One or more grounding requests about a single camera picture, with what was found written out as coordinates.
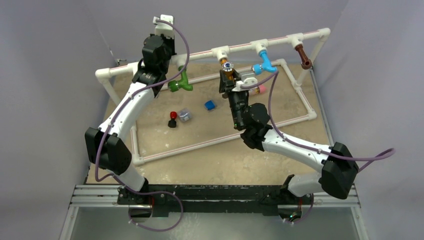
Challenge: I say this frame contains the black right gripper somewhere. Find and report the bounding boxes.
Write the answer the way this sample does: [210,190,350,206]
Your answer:
[217,69,247,130]

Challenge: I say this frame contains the orange water faucet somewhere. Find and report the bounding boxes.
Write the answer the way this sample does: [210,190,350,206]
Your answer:
[219,57,234,81]

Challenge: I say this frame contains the white PVC pipe frame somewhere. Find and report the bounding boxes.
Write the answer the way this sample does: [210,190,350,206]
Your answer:
[95,27,331,166]

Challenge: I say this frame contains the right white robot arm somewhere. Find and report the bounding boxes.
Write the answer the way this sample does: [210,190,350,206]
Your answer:
[218,70,359,204]

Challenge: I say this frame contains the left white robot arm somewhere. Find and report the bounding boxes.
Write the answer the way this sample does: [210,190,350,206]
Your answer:
[84,34,176,205]

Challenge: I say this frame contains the blue water faucet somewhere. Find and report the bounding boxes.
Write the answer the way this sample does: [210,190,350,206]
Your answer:
[252,50,278,75]

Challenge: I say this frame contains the green water faucet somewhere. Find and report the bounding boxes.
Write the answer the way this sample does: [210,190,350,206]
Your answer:
[167,65,194,92]

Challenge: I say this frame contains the brown water faucet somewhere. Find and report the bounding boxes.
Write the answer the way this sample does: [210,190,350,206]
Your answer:
[294,44,313,70]

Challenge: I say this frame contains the blue cube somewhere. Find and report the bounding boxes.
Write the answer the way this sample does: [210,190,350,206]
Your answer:
[204,100,216,111]

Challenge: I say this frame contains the pink capped small bottle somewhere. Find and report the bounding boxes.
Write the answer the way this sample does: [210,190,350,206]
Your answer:
[248,84,267,96]

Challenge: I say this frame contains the clear plastic small box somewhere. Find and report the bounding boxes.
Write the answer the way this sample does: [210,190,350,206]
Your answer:
[177,108,193,123]

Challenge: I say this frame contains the red black knob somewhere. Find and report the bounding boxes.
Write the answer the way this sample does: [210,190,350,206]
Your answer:
[167,111,178,128]

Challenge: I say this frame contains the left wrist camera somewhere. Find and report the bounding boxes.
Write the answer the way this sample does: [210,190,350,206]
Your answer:
[152,14,175,39]

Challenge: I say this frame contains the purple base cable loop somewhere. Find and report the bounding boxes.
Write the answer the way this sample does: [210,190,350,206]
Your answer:
[128,190,185,233]

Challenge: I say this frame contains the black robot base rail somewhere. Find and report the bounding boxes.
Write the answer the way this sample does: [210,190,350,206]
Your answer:
[117,184,313,219]

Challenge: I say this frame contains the aluminium extrusion frame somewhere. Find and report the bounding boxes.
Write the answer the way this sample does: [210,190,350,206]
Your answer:
[59,184,119,240]

